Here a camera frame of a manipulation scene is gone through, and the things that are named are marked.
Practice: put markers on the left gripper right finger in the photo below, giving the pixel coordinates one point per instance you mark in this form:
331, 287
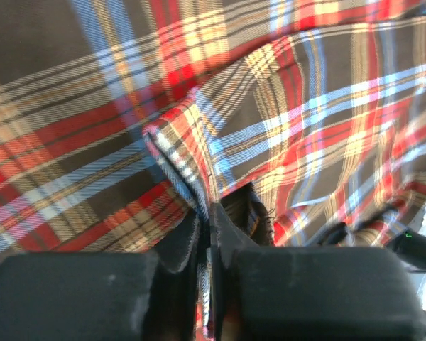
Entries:
307, 293

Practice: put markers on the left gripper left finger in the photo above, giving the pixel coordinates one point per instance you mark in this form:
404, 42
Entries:
104, 295

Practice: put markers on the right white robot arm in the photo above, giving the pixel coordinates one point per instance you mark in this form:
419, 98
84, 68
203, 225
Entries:
410, 248

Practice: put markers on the plaid flannel shirt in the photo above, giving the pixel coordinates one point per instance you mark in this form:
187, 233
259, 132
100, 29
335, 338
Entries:
122, 123

